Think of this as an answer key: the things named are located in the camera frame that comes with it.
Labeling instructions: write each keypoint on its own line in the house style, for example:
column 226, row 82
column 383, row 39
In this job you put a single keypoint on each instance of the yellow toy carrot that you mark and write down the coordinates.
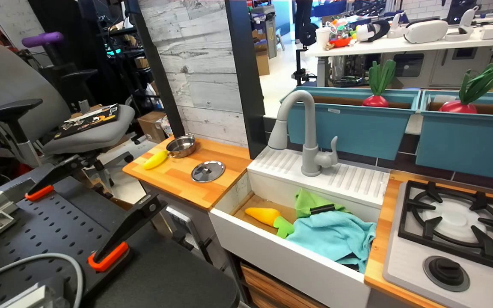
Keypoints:
column 264, row 215

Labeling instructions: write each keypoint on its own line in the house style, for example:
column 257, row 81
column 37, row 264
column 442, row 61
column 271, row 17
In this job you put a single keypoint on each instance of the black and white headset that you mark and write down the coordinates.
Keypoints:
column 372, row 31

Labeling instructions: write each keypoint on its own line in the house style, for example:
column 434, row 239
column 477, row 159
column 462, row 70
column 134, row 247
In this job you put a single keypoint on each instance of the red toy radish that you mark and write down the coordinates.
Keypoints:
column 378, row 85
column 469, row 96

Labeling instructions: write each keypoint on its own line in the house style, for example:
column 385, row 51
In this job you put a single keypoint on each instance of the grey toy tap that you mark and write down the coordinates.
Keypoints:
column 309, row 141

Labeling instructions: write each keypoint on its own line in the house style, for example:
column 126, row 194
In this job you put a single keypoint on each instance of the white box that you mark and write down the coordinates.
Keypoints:
column 26, row 297

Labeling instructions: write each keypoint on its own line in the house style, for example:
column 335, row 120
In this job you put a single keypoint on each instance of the steel pot lid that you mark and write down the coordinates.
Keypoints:
column 208, row 171

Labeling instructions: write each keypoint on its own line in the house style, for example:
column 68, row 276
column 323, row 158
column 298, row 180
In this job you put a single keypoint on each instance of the black booklet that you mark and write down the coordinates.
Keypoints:
column 88, row 120

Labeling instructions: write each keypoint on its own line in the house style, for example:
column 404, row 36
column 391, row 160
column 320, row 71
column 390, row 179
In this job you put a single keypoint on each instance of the green cloth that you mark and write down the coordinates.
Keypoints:
column 308, row 203

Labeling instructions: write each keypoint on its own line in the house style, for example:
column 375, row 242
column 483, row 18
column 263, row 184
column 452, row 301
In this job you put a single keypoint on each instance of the small steel pot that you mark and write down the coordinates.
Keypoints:
column 181, row 146

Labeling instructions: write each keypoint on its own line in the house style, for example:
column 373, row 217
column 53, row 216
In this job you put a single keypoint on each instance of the purple foam roller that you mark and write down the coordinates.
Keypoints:
column 43, row 39

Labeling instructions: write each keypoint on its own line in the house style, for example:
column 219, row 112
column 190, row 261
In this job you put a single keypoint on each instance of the black stove burner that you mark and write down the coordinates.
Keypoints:
column 456, row 218

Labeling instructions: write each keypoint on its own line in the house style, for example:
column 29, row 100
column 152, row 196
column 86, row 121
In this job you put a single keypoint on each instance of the white table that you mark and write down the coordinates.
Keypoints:
column 396, row 45

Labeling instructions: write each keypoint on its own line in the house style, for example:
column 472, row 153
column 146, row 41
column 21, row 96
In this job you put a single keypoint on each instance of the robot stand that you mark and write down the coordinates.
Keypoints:
column 58, row 231

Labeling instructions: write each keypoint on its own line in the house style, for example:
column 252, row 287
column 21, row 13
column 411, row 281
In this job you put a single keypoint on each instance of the cardboard box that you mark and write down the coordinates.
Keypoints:
column 152, row 126

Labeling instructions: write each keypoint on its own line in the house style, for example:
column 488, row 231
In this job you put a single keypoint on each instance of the light blue cloth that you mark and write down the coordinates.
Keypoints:
column 334, row 234

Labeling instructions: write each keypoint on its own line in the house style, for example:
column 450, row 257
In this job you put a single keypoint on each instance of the white toy sink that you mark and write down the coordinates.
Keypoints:
column 289, row 261

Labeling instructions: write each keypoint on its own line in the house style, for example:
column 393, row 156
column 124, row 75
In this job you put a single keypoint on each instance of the white paper cup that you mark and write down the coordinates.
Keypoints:
column 322, row 37

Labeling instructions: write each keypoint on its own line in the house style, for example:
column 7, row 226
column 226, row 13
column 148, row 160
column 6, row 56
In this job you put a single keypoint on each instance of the black stove knob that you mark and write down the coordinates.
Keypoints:
column 446, row 273

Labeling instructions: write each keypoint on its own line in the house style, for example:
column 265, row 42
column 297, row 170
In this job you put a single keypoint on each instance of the grey office chair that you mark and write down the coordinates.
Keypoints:
column 19, row 94

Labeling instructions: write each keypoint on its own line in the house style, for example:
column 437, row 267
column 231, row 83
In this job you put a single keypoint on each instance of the teal planter box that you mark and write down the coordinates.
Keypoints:
column 349, row 126
column 469, row 143

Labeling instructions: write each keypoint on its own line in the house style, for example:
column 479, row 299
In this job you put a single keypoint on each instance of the yellow toy banana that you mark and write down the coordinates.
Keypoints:
column 155, row 160

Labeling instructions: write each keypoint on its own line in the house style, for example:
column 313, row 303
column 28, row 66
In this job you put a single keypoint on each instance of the black clamp with orange tip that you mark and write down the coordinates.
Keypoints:
column 122, row 231
column 56, row 173

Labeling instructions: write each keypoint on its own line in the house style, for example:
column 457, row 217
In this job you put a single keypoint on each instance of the toy kitchen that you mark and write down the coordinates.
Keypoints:
column 186, row 182

